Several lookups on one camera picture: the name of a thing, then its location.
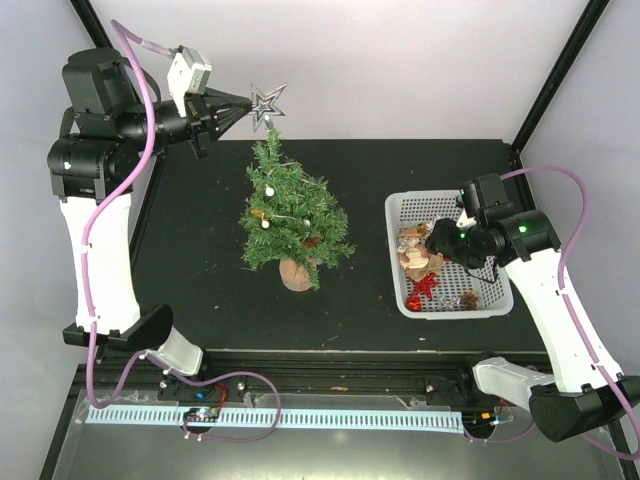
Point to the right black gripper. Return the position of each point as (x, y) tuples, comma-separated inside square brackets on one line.
[(439, 241)]

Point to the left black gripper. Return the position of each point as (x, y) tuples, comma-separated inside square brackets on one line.
[(203, 120)]

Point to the silver star ornament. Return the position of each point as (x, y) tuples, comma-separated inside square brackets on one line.
[(264, 104)]

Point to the white plastic perforated basket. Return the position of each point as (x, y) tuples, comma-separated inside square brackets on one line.
[(406, 209)]

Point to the white ball string lights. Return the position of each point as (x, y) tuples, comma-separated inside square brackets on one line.
[(287, 193)]

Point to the small green christmas tree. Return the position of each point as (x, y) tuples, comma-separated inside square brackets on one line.
[(284, 241)]

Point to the dark brown pinecone ornament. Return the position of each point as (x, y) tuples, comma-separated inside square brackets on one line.
[(312, 241)]

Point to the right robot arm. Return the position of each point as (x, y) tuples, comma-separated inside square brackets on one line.
[(586, 388)]

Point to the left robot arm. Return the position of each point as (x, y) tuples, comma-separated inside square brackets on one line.
[(93, 182)]

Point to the burlap bow ornament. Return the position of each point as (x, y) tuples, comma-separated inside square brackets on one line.
[(435, 264)]

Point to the wooden snowman ornament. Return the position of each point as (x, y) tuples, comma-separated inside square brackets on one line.
[(412, 253)]

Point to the red star ornament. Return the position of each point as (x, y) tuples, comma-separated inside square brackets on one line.
[(424, 287)]

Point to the red gift box ornament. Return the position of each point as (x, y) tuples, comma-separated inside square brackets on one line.
[(414, 304)]

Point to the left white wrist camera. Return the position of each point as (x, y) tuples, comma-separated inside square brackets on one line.
[(188, 74)]

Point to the left black frame post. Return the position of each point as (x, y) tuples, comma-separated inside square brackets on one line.
[(92, 25)]

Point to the black frame post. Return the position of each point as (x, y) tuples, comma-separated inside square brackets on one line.
[(586, 23), (92, 25)]

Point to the white slotted cable duct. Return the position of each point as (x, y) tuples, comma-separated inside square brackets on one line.
[(264, 418)]

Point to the right black frame post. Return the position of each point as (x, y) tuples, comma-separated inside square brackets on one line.
[(586, 23)]

